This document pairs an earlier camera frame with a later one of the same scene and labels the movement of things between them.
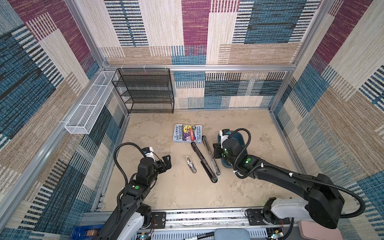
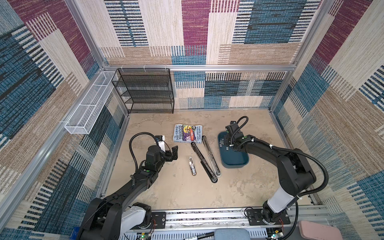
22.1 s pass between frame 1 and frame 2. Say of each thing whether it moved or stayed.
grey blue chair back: stayed
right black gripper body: moved
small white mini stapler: stayed
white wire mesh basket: stayed
